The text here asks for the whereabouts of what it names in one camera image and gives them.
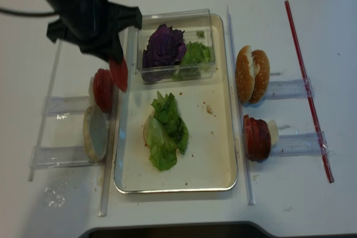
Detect sesame bun half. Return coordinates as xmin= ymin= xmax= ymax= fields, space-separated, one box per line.
xmin=249 ymin=50 xmax=270 ymax=104
xmin=235 ymin=45 xmax=255 ymax=104

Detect clear holder upper right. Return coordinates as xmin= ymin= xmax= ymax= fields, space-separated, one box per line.
xmin=265 ymin=77 xmax=314 ymax=100

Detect bread slice under lettuce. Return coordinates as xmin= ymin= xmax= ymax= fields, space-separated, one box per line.
xmin=143 ymin=115 xmax=153 ymax=148

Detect sesame bun top half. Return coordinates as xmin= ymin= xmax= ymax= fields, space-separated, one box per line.
xmin=235 ymin=45 xmax=255 ymax=104

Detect sesame bun bottom half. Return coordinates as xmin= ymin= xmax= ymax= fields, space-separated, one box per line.
xmin=249 ymin=50 xmax=270 ymax=104

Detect green lettuce in container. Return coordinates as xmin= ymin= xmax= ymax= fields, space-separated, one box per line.
xmin=168 ymin=29 xmax=214 ymax=81

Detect bread crumb on tray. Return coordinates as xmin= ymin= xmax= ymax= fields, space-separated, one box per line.
xmin=206 ymin=105 xmax=213 ymax=114

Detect clear rail right of tray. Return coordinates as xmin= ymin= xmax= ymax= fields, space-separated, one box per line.
xmin=226 ymin=6 xmax=256 ymax=206

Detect black cable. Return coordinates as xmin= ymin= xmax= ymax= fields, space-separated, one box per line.
xmin=0 ymin=7 xmax=58 ymax=17

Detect stacked tomato slices left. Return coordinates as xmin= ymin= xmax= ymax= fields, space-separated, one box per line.
xmin=93 ymin=69 xmax=114 ymax=113

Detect clear plastic container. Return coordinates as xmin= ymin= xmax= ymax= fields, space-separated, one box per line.
xmin=136 ymin=9 xmax=215 ymax=84

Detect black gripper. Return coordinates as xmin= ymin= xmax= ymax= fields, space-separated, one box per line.
xmin=47 ymin=0 xmax=142 ymax=64

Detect red tomato slice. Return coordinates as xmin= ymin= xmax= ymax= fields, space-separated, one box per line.
xmin=109 ymin=58 xmax=128 ymax=93

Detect clear holder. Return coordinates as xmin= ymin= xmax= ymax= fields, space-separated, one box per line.
xmin=269 ymin=132 xmax=333 ymax=157
xmin=265 ymin=77 xmax=314 ymax=100

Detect clear strip far left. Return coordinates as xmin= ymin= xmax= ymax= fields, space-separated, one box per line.
xmin=28 ymin=41 xmax=62 ymax=182

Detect white bread bun left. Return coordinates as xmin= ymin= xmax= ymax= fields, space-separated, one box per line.
xmin=83 ymin=105 xmax=108 ymax=163

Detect clear holder lower right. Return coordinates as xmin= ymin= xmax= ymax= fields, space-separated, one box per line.
xmin=269 ymin=132 xmax=333 ymax=157

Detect purple cabbage leaf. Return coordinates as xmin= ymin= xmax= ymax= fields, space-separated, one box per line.
xmin=142 ymin=24 xmax=187 ymax=69

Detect red plastic strip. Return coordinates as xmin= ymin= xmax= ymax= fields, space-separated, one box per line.
xmin=284 ymin=0 xmax=335 ymax=183

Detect green lettuce leaf on tray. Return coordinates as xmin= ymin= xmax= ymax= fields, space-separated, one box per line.
xmin=147 ymin=91 xmax=189 ymax=171

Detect white cheese slice right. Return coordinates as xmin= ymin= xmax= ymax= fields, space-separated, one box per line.
xmin=267 ymin=120 xmax=279 ymax=147

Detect stacked meat patty slices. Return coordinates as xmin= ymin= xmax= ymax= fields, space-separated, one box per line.
xmin=243 ymin=115 xmax=272 ymax=162

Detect cream metal baking tray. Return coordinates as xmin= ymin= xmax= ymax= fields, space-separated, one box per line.
xmin=114 ymin=13 xmax=238 ymax=193

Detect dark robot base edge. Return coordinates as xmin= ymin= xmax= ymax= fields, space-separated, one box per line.
xmin=81 ymin=222 xmax=273 ymax=237

